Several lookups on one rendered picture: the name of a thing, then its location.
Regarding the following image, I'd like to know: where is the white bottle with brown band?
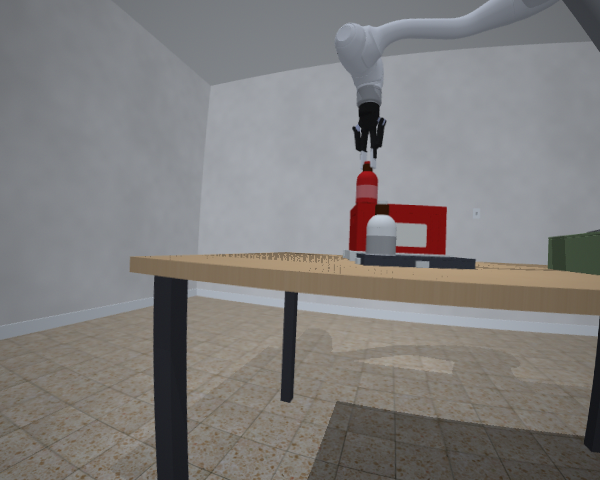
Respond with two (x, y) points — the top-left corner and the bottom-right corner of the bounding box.
(366, 200), (397, 256)

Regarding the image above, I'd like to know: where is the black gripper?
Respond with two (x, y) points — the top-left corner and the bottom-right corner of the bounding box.
(352, 102), (387, 170)

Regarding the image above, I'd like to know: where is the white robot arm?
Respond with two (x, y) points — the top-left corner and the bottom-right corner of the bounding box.
(335, 0), (600, 107)

